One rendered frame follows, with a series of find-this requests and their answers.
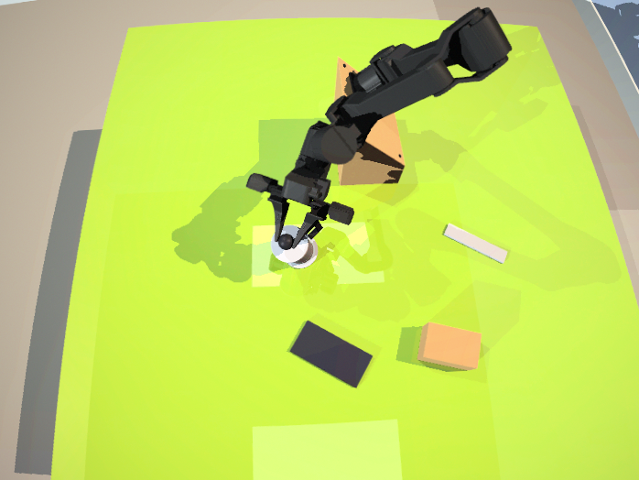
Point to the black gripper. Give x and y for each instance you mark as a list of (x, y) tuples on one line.
[(319, 210)]

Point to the french press coffee maker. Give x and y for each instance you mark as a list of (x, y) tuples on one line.
[(305, 252)]

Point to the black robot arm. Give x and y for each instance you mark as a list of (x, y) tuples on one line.
[(402, 77)]

